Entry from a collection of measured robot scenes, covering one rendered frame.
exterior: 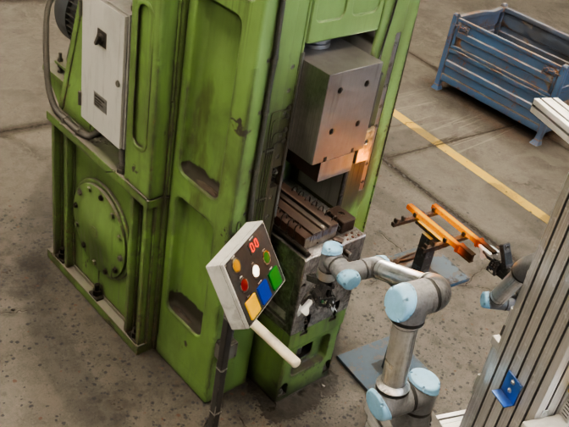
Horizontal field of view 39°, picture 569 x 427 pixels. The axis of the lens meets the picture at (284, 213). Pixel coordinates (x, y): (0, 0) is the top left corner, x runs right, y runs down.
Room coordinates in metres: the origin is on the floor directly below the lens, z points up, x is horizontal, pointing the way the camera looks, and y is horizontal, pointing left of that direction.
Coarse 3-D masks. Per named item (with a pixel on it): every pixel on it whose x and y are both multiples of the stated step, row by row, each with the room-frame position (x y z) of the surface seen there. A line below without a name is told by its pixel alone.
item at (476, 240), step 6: (432, 204) 3.34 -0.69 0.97; (438, 210) 3.30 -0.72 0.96; (444, 210) 3.30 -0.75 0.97; (444, 216) 3.27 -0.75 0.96; (450, 216) 3.26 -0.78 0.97; (450, 222) 3.23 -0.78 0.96; (456, 222) 3.22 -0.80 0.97; (456, 228) 3.20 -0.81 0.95; (462, 228) 3.18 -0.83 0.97; (468, 234) 3.14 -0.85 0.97; (474, 234) 3.15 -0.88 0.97; (474, 240) 3.11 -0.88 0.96; (480, 240) 3.10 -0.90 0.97; (474, 246) 3.09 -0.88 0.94; (486, 246) 3.06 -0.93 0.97; (492, 252) 3.02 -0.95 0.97
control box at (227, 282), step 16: (256, 224) 2.59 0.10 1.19; (240, 240) 2.47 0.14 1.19; (256, 240) 2.52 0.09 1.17; (224, 256) 2.36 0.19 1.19; (240, 256) 2.40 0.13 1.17; (256, 256) 2.48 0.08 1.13; (272, 256) 2.56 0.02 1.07; (208, 272) 2.31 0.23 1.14; (224, 272) 2.29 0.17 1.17; (240, 272) 2.36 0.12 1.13; (224, 288) 2.29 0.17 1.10; (240, 288) 2.31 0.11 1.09; (256, 288) 2.39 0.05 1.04; (272, 288) 2.47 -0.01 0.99; (224, 304) 2.28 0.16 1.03; (240, 304) 2.27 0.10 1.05; (240, 320) 2.26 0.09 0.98
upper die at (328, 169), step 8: (288, 152) 2.98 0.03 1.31; (352, 152) 2.99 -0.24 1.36; (288, 160) 2.98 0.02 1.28; (296, 160) 2.94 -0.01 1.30; (304, 160) 2.91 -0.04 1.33; (328, 160) 2.88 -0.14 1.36; (336, 160) 2.92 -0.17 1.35; (344, 160) 2.96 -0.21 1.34; (352, 160) 3.00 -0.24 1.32; (304, 168) 2.91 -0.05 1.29; (312, 168) 2.88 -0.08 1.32; (320, 168) 2.85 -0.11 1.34; (328, 168) 2.89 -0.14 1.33; (336, 168) 2.93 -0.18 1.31; (344, 168) 2.96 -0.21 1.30; (312, 176) 2.87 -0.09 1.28; (320, 176) 2.86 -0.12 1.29; (328, 176) 2.90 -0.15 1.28
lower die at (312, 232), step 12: (288, 192) 3.16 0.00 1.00; (288, 204) 3.08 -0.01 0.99; (312, 204) 3.11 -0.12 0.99; (276, 216) 2.98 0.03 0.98; (288, 216) 3.00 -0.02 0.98; (300, 216) 3.00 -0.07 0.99; (324, 216) 3.03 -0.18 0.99; (288, 228) 2.93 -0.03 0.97; (312, 228) 2.93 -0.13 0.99; (336, 228) 2.99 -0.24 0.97; (300, 240) 2.87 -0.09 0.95; (312, 240) 2.89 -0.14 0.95; (324, 240) 2.95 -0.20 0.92
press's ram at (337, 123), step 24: (336, 48) 3.08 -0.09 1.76; (312, 72) 2.87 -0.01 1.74; (336, 72) 2.85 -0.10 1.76; (360, 72) 2.94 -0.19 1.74; (312, 96) 2.86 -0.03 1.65; (336, 96) 2.86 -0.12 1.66; (360, 96) 2.96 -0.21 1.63; (312, 120) 2.84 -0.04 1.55; (336, 120) 2.88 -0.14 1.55; (360, 120) 2.99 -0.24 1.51; (312, 144) 2.83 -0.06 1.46; (336, 144) 2.90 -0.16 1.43; (360, 144) 3.01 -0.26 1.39
